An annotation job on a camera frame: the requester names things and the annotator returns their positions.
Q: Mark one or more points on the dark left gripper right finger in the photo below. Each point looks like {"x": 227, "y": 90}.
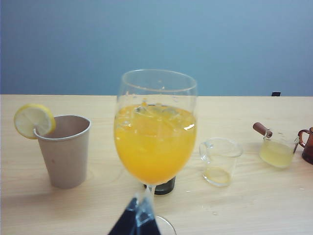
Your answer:
{"x": 149, "y": 220}

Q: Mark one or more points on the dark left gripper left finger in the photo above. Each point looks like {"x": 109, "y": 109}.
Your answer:
{"x": 127, "y": 220}

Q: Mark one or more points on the clear measuring cup orange juice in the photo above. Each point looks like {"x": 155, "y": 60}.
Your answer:
{"x": 220, "y": 159}

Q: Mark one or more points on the beige paper cup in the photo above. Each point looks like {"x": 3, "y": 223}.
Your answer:
{"x": 63, "y": 159}

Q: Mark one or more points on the amber glass measuring cup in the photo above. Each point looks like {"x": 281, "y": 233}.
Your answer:
{"x": 309, "y": 147}

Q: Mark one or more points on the clear stemmed wine glass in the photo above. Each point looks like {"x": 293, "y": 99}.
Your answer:
{"x": 154, "y": 151}

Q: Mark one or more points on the yellow lemon slice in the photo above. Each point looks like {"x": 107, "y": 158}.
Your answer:
{"x": 29, "y": 120}

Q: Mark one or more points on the dark wall socket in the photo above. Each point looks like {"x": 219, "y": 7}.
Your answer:
{"x": 276, "y": 94}

